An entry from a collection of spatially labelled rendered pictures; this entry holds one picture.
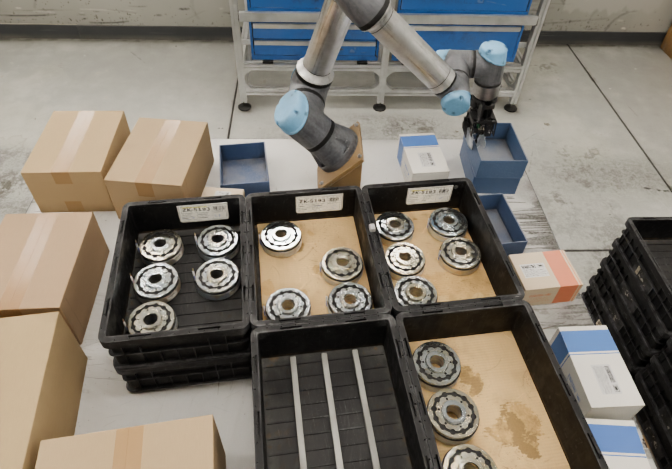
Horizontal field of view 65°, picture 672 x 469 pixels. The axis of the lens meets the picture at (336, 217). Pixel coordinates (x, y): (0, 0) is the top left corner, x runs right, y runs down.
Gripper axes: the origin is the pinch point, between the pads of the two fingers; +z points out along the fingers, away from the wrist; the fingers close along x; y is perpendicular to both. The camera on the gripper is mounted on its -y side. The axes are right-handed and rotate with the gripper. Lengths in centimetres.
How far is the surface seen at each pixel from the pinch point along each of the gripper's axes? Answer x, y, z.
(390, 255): -31, 49, -6
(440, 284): -19, 56, -2
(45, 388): -101, 85, -13
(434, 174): -13.5, 9.6, 3.6
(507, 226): 7.0, 25.6, 11.6
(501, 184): 8.4, 9.7, 9.0
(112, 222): -112, 24, 5
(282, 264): -58, 50, -5
